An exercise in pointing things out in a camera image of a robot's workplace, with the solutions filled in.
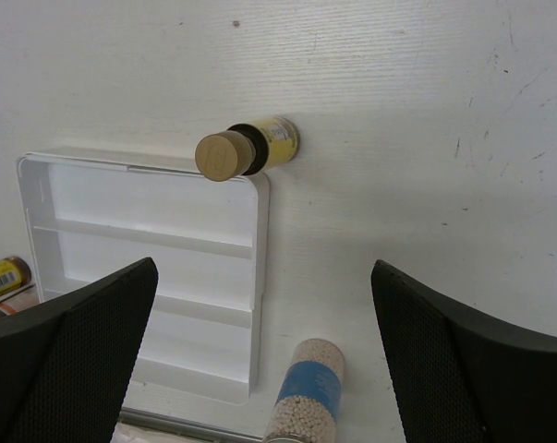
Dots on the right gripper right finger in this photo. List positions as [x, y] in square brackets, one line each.
[458, 374]

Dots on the yellow bottle near left arm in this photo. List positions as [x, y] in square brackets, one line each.
[14, 273]

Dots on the yellow bottle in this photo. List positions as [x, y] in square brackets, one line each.
[246, 149]

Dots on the white divided tray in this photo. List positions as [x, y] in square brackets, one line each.
[90, 213]

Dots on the aluminium frame rail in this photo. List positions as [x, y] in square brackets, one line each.
[182, 427]

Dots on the blue label jar rear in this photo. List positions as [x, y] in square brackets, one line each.
[308, 402]

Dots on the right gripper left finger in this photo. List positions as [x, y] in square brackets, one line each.
[65, 364]

